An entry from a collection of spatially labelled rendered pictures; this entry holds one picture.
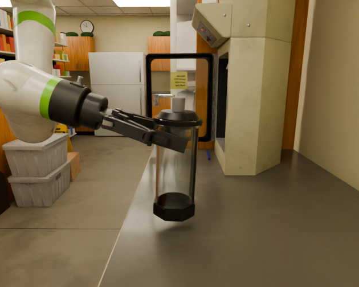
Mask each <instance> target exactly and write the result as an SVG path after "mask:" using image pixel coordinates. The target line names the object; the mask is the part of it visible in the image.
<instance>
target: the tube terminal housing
mask: <svg viewBox="0 0 359 287"><path fill-rule="evenodd" d="M295 1H296V0H227V1H226V0H219V3H231V4H232V16H231V36H230V37H229V38H228V39H227V40H226V41H225V42H224V43H222V44H221V45H220V46H219V47H218V59H229V64H228V78H227V93H228V105H227V113H226V131H225V152H223V151H222V149H221V147H220V145H219V143H218V142H217V140H216V129H215V145H214V152H215V154H216V156H217V158H218V161H219V163H220V165H221V168H222V170H223V172H224V174H225V175H257V174H259V173H261V172H263V171H265V170H267V169H270V168H272V167H274V166H276V165H278V164H279V163H280V157H281V150H282V138H283V126H284V115H285V103H286V97H287V85H288V73H289V61H290V54H291V42H292V30H293V19H294V12H295Z"/></svg>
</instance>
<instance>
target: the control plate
mask: <svg viewBox="0 0 359 287"><path fill-rule="evenodd" d="M202 27H203V28H204V29H203V28H202ZM201 29H203V30H201ZM197 31H198V32H199V33H200V34H201V35H202V36H203V37H204V39H205V40H206V41H207V36H208V37H209V35H211V37H210V40H211V41H210V40H209V41H208V43H209V44H210V45H212V44H213V43H214V42H215V41H216V38H215V36H214V35H213V34H212V33H211V32H210V31H209V30H208V29H207V28H206V27H205V26H204V24H203V23H202V22H201V21H200V22H199V25H198V28H197Z"/></svg>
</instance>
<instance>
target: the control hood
mask: <svg viewBox="0 0 359 287"><path fill-rule="evenodd" d="M231 16H232V4H231V3H196V5H195V8H194V14H193V20H192V24H191V25H192V27H193V28H194V29H195V30H196V31H197V28H198V25H199V22H200V21H201V22H202V23H203V24H204V26H205V27H206V28H207V29H208V30H209V31H210V32H211V33H212V34H213V35H214V36H215V38H216V41H215V42H214V43H213V44H212V45H210V44H209V43H208V42H207V41H206V40H205V39H204V37H203V36H202V35H201V34H200V33H199V32H198V31H197V33H199V34H200V36H201V37H203V39H204V40H205V41H206V42H207V43H208V44H209V45H210V47H211V48H218V47H219V46H220V45H221V44H222V43H224V42H225V41H226V40H227V39H228V38H229V37H230V36H231Z"/></svg>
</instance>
